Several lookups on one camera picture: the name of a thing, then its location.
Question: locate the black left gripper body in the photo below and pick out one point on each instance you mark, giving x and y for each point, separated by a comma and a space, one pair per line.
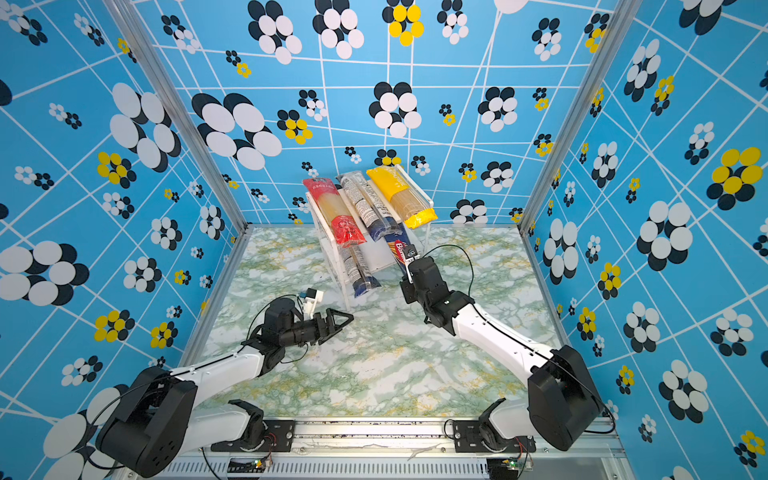
302, 333

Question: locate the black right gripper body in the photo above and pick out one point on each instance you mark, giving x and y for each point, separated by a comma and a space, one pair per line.
411, 295

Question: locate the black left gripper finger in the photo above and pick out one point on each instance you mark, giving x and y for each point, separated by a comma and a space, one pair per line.
335, 319
326, 331

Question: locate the dark blue spaghetti box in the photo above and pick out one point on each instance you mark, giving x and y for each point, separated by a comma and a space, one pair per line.
396, 238

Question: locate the clear dark spaghetti bag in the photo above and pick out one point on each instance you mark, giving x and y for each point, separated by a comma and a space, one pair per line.
357, 271

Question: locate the clear blue spaghetti bag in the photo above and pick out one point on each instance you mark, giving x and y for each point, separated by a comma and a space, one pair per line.
374, 214

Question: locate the yellow spaghetti bag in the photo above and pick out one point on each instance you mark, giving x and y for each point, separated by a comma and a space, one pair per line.
408, 200

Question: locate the red spaghetti bag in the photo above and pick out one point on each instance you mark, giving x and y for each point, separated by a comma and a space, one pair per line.
334, 211

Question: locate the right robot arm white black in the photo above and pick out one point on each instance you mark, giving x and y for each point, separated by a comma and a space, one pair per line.
562, 399

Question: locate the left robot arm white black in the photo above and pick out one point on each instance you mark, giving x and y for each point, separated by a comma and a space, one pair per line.
159, 416

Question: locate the white metal two-tier shelf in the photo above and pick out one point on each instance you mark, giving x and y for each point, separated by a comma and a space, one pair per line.
376, 253

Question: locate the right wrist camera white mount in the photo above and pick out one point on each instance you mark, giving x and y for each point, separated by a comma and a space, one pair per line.
408, 254

